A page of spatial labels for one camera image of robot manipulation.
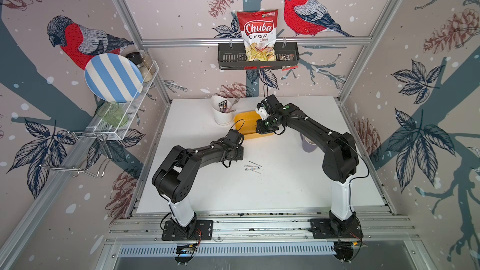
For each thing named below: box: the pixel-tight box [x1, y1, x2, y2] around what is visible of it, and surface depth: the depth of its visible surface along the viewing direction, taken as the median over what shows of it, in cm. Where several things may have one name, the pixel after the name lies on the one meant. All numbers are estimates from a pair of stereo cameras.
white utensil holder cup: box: [210, 95, 234, 125], surface depth 106 cm
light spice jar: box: [140, 49, 157, 75], surface depth 87 cm
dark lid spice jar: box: [125, 51, 154, 83], surface depth 83 cm
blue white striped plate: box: [84, 53, 144, 104], surface depth 74 cm
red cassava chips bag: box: [236, 8, 279, 62], surface depth 83 cm
